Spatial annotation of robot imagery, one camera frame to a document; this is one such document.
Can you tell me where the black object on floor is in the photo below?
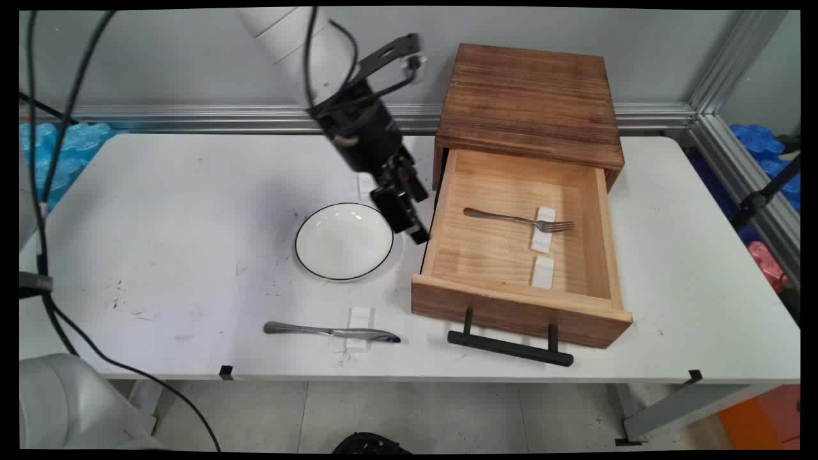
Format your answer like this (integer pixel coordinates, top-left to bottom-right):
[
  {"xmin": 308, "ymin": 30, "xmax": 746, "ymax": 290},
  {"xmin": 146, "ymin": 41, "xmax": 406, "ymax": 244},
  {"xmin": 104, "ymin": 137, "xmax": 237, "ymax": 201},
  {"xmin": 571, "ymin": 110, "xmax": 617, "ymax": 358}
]
[{"xmin": 331, "ymin": 432, "xmax": 413, "ymax": 454}]

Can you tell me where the black velcro cable strap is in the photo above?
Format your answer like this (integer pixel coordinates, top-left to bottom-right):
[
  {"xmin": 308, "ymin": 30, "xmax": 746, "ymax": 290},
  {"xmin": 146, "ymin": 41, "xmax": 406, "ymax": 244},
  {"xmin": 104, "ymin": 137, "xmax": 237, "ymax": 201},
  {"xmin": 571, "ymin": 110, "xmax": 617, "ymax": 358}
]
[{"xmin": 19, "ymin": 272, "xmax": 53, "ymax": 298}]

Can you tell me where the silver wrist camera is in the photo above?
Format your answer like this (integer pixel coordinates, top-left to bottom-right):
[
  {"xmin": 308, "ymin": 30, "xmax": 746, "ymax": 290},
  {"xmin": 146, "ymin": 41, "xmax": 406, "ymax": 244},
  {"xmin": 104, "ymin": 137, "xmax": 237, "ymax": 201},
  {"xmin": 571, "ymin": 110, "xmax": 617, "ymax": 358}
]
[{"xmin": 401, "ymin": 53, "xmax": 428, "ymax": 84}]

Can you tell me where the black tripod stand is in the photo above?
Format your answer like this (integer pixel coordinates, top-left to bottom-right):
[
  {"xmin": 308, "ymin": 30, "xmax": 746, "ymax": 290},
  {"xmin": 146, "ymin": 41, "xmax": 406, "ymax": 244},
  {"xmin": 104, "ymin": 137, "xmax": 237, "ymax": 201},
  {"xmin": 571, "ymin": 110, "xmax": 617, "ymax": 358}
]
[{"xmin": 730, "ymin": 137, "xmax": 801, "ymax": 231}]

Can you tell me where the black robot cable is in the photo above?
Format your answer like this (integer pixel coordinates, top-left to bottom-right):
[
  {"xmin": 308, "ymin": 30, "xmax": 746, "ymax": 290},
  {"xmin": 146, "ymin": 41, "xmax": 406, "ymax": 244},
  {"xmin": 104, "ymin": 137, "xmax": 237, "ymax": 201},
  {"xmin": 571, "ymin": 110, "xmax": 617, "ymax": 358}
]
[
  {"xmin": 42, "ymin": 6, "xmax": 359, "ymax": 205},
  {"xmin": 24, "ymin": 8, "xmax": 222, "ymax": 452}
]

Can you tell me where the dark wooden cabinet housing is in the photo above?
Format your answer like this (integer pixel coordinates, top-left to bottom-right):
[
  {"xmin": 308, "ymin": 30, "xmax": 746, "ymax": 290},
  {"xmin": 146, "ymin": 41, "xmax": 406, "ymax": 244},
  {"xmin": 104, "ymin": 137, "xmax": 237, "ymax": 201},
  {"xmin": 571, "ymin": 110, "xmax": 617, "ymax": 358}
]
[{"xmin": 433, "ymin": 43, "xmax": 625, "ymax": 192}]

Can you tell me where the blue plastic bag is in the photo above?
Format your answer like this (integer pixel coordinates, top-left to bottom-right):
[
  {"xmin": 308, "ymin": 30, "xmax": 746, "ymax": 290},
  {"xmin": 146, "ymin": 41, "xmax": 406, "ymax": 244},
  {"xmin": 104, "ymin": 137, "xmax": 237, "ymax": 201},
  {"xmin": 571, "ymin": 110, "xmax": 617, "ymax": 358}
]
[
  {"xmin": 730, "ymin": 123, "xmax": 801, "ymax": 215},
  {"xmin": 19, "ymin": 121, "xmax": 116, "ymax": 211}
]

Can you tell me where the white plate black rim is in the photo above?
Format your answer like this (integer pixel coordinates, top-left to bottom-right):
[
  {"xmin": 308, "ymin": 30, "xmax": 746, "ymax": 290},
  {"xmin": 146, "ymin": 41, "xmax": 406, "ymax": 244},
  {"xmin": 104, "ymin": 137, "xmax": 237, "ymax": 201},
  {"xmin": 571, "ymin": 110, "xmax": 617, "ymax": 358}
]
[{"xmin": 295, "ymin": 203, "xmax": 394, "ymax": 282}]

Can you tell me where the thin black background rod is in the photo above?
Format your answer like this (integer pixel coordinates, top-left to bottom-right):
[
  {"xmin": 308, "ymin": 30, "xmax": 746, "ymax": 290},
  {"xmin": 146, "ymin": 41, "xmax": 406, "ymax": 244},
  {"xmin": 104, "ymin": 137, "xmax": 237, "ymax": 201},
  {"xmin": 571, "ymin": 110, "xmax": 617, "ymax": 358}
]
[{"xmin": 19, "ymin": 93, "xmax": 79, "ymax": 125}]

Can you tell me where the pink plastic bag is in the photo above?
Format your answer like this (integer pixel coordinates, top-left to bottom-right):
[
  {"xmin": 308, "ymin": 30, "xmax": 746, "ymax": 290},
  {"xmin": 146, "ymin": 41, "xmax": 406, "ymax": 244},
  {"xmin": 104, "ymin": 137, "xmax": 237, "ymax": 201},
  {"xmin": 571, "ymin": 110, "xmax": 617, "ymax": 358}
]
[{"xmin": 748, "ymin": 241, "xmax": 790, "ymax": 293}]

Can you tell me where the orange box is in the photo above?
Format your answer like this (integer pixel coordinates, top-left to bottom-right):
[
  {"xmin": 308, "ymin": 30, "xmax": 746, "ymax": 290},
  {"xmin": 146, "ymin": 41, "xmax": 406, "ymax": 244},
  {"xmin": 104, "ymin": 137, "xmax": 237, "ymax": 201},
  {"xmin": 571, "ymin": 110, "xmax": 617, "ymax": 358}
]
[{"xmin": 717, "ymin": 385, "xmax": 801, "ymax": 450}]

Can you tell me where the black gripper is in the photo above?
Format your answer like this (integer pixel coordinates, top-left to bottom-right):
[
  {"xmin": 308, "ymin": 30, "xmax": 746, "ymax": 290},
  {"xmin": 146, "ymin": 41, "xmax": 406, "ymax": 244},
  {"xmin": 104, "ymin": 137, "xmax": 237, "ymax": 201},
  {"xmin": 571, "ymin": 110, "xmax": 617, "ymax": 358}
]
[{"xmin": 309, "ymin": 89, "xmax": 430, "ymax": 245}]

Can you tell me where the grey table leg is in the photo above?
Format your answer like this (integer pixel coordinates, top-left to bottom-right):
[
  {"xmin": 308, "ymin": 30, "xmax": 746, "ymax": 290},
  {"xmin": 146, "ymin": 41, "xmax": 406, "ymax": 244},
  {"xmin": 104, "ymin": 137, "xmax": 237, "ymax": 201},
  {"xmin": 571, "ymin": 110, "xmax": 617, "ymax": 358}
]
[
  {"xmin": 615, "ymin": 383, "xmax": 783, "ymax": 446},
  {"xmin": 128, "ymin": 380, "xmax": 167, "ymax": 435}
]

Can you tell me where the aluminium frame side rail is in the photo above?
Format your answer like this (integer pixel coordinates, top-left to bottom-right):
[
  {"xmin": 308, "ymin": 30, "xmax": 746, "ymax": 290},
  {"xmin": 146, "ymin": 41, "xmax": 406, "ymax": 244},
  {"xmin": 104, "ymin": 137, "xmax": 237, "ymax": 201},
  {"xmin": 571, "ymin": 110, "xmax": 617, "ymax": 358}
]
[{"xmin": 681, "ymin": 114, "xmax": 801, "ymax": 288}]

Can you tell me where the light wooden drawer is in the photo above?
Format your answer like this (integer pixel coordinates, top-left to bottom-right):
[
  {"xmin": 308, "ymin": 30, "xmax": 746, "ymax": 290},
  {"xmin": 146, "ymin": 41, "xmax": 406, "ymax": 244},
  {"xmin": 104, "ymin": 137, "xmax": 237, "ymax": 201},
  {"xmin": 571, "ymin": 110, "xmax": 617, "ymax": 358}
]
[{"xmin": 411, "ymin": 148, "xmax": 633, "ymax": 349}]

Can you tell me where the black drawer handle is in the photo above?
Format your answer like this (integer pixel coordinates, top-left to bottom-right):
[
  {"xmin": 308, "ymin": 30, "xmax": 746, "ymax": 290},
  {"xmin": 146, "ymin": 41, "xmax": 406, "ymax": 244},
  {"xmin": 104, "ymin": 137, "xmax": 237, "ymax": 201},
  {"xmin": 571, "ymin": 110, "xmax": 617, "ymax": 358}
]
[{"xmin": 447, "ymin": 308, "xmax": 575, "ymax": 367}]

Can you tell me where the metal table knife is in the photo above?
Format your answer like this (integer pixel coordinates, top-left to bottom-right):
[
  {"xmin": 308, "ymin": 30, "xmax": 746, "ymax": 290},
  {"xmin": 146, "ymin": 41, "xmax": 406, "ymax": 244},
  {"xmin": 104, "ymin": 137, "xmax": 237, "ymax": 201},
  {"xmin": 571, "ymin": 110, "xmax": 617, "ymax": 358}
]
[{"xmin": 263, "ymin": 321, "xmax": 402, "ymax": 344}]

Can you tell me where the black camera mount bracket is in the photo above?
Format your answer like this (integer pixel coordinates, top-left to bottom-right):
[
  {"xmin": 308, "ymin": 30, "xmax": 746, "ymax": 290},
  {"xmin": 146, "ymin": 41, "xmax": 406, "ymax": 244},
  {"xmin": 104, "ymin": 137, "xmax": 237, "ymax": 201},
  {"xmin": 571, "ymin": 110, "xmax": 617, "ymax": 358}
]
[{"xmin": 350, "ymin": 33, "xmax": 421, "ymax": 96}]

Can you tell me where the metal fork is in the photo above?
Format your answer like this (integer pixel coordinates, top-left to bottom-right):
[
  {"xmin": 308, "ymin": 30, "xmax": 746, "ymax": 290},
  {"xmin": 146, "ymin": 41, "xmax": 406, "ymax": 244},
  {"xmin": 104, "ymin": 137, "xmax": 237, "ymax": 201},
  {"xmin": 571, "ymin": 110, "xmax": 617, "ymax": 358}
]
[{"xmin": 463, "ymin": 208, "xmax": 575, "ymax": 233}]

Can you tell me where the aluminium frame post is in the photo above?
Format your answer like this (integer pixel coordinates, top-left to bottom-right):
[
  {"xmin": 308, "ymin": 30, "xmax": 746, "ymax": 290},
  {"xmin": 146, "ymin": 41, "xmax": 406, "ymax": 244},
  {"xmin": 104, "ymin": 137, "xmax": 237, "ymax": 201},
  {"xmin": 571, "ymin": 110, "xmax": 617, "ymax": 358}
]
[{"xmin": 689, "ymin": 10, "xmax": 790, "ymax": 116}]

